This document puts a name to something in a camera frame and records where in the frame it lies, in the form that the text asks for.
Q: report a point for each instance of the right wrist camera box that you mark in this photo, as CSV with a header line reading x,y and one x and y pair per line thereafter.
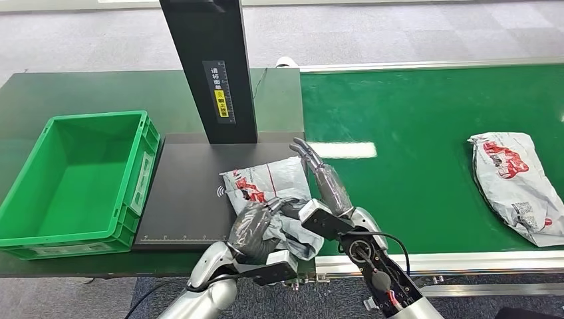
x,y
324,220

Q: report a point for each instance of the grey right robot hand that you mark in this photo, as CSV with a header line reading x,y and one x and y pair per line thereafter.
x,y
330,189

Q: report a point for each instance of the dark green table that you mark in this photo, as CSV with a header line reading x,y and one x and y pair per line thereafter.
x,y
88,92

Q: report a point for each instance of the green plastic crate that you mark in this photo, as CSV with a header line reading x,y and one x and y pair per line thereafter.
x,y
75,189

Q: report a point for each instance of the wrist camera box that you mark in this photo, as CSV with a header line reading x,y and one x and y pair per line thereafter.
x,y
275,268
324,220

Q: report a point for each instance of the black object on floor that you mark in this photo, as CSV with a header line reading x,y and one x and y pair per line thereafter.
x,y
531,314

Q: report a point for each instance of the black inbound scanner machine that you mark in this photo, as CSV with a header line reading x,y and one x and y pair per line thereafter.
x,y
189,198

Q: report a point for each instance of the green conveyor belt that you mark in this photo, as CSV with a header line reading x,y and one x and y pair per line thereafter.
x,y
418,132

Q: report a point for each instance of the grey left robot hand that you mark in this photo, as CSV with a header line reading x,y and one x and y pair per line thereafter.
x,y
251,233

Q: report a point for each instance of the white red-printed courier package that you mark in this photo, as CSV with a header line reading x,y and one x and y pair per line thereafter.
x,y
269,180
515,189

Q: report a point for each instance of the white roller end cap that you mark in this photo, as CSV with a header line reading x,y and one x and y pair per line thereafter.
x,y
286,62

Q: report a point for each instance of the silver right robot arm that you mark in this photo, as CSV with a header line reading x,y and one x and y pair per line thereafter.
x,y
383,273

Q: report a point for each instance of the metal conveyor mounting bracket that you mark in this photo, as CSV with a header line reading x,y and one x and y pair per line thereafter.
x,y
310,281

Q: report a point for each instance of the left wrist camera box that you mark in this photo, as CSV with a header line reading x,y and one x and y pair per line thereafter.
x,y
275,268

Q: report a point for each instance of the black yellow ruler label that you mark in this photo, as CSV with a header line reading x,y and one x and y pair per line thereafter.
x,y
220,92

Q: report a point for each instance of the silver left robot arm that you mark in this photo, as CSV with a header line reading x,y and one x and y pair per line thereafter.
x,y
211,290

